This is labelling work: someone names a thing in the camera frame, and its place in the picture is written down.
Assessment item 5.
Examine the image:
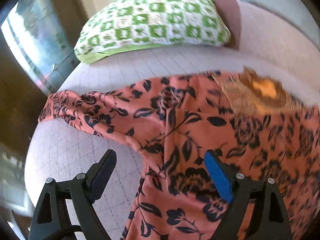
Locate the pink quilted bedspread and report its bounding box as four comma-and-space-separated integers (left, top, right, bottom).
24, 1, 319, 239

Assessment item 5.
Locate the green white patterned pillow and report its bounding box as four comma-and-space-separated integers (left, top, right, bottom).
74, 0, 231, 64

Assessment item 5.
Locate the window with glass pane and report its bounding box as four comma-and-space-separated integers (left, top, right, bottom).
1, 0, 86, 94

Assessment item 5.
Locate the orange black floral garment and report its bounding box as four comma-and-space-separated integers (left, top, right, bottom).
39, 68, 319, 239

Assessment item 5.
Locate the pink bolster pillow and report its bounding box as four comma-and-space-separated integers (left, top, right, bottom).
214, 0, 242, 50

